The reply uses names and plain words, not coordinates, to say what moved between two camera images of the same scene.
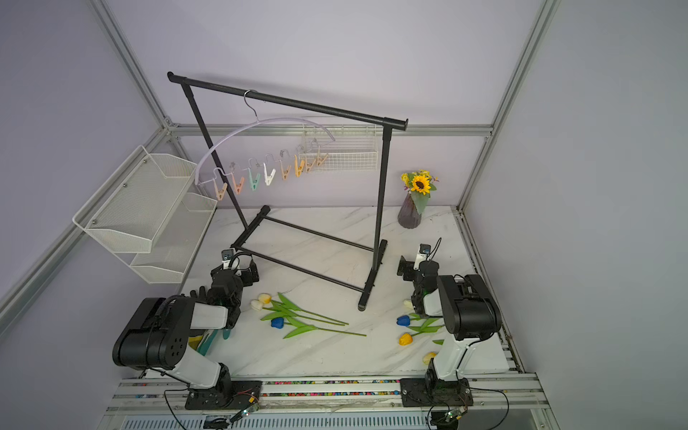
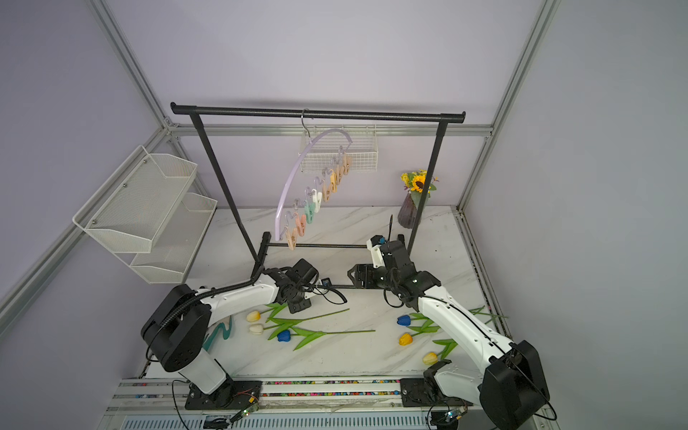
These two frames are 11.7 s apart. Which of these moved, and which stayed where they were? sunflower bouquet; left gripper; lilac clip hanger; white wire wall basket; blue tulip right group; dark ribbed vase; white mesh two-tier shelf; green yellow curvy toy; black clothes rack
Moved: left gripper; lilac clip hanger; black clothes rack
Stayed: blue tulip right group; sunflower bouquet; dark ribbed vase; green yellow curvy toy; white wire wall basket; white mesh two-tier shelf
